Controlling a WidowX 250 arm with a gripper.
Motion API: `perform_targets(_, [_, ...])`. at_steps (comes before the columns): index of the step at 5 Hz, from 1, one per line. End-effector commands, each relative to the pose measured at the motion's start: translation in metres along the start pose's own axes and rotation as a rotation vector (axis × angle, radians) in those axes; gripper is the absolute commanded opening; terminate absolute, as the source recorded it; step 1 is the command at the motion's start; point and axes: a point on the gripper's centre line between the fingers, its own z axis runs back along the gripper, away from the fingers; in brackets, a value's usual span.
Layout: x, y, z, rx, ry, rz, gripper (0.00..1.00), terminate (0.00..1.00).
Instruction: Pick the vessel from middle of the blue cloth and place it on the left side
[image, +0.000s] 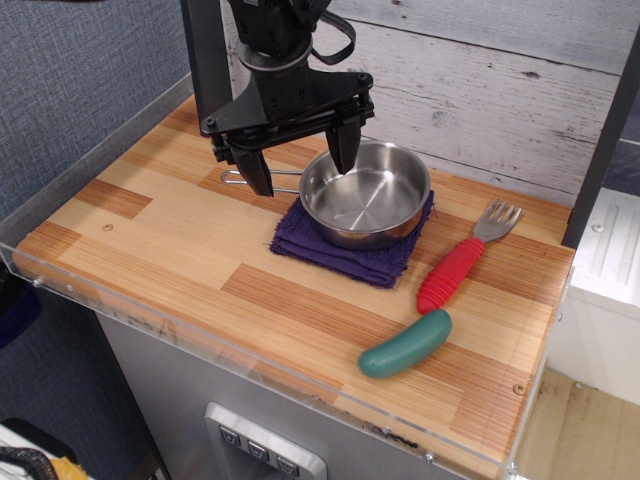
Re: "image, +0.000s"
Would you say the dark grey left post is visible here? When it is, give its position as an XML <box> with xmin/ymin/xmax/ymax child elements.
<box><xmin>180</xmin><ymin>0</ymin><xmax>233</xmax><ymax>135</ymax></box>

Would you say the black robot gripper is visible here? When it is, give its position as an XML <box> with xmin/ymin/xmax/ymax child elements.
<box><xmin>205</xmin><ymin>45</ymin><xmax>373</xmax><ymax>197</ymax></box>

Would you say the dark grey post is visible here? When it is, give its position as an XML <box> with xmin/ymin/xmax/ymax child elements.
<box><xmin>561</xmin><ymin>30</ymin><xmax>639</xmax><ymax>249</ymax></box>
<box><xmin>180</xmin><ymin>0</ymin><xmax>233</xmax><ymax>135</ymax></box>

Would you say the clear acrylic guard rail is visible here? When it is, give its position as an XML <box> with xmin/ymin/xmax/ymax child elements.
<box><xmin>1</xmin><ymin>77</ymin><xmax>573</xmax><ymax>479</ymax></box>

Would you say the green toy cucumber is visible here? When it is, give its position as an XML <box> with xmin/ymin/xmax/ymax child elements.
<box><xmin>357</xmin><ymin>309</ymin><xmax>453</xmax><ymax>379</ymax></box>

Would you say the white cabinet on right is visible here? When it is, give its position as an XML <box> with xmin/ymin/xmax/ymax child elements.
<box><xmin>547</xmin><ymin>188</ymin><xmax>639</xmax><ymax>404</ymax></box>

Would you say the red handled metal fork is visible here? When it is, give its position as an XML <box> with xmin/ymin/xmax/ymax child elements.
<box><xmin>416</xmin><ymin>199</ymin><xmax>522</xmax><ymax>314</ymax></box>

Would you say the purple folded cloth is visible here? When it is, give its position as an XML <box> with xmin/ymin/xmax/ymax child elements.
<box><xmin>270</xmin><ymin>190</ymin><xmax>435</xmax><ymax>289</ymax></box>

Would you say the silver dispenser button panel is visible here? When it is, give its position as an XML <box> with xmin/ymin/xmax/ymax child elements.
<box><xmin>205</xmin><ymin>402</ymin><xmax>328</xmax><ymax>479</ymax></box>

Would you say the silver toy fridge cabinet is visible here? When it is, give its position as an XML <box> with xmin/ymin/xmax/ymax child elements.
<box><xmin>97</xmin><ymin>312</ymin><xmax>481</xmax><ymax>480</ymax></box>

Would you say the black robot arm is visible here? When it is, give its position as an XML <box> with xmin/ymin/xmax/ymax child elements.
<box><xmin>201</xmin><ymin>1</ymin><xmax>374</xmax><ymax>196</ymax></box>

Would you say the dark grey right post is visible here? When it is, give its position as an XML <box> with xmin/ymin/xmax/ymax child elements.
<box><xmin>561</xmin><ymin>30</ymin><xmax>639</xmax><ymax>249</ymax></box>

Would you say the stainless steel pot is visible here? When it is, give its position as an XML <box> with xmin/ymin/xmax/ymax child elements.
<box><xmin>221</xmin><ymin>141</ymin><xmax>433</xmax><ymax>252</ymax></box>

